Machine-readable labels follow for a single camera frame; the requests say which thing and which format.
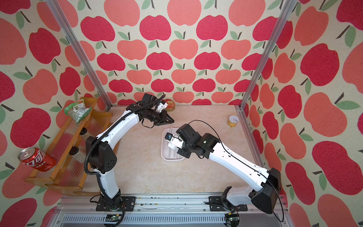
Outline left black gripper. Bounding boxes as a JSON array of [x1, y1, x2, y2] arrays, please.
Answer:
[[147, 109, 175, 125]]

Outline white wipe cloth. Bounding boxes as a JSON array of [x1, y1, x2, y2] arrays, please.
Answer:
[[168, 142, 178, 150]]

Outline white rectangular tray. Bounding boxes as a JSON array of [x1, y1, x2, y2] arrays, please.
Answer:
[[161, 127, 185, 162]]

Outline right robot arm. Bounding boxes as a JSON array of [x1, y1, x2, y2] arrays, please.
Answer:
[[179, 133, 281, 214]]

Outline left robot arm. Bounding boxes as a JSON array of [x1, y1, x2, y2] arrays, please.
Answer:
[[84, 94, 175, 206]]

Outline red gold round tin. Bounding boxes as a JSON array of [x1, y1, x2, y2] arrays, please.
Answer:
[[164, 99, 175, 112]]

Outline yellow white can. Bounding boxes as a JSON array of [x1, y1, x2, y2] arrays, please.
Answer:
[[227, 115, 239, 128]]

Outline glass spice jar upper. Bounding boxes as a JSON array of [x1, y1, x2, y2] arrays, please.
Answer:
[[79, 127, 88, 135]]

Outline glass spice jar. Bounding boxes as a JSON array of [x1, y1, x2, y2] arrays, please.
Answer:
[[79, 127, 88, 135], [69, 146, 86, 163]]

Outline green snack bag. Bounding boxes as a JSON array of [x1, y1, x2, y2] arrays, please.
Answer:
[[64, 98, 92, 124]]

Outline glass spice jar lower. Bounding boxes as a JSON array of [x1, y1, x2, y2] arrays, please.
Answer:
[[69, 146, 86, 163]]

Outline wooden shelf rack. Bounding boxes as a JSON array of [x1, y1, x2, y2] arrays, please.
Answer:
[[25, 109, 113, 197]]

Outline red cola can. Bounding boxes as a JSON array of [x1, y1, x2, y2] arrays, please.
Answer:
[[18, 147, 56, 172]]

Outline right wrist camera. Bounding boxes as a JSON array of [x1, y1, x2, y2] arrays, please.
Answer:
[[165, 124, 202, 149]]

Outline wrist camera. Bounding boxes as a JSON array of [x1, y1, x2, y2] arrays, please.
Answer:
[[141, 94, 168, 113], [165, 124, 202, 149]]

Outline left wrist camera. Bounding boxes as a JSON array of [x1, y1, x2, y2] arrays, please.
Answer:
[[141, 94, 168, 113]]

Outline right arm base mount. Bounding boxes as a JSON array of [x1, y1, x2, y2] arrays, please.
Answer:
[[205, 196, 248, 214]]

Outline left aluminium frame post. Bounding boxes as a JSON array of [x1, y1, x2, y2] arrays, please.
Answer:
[[45, 0, 112, 111]]

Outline aluminium frame post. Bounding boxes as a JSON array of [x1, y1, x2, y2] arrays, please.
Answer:
[[45, 0, 112, 111], [239, 0, 298, 111]]

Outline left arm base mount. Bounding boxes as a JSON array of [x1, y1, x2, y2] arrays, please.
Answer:
[[95, 196, 136, 212]]

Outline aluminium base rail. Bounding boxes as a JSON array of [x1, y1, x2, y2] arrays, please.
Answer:
[[43, 193, 294, 227]]

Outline right aluminium frame post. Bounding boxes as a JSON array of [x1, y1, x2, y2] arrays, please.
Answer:
[[239, 0, 298, 111]]

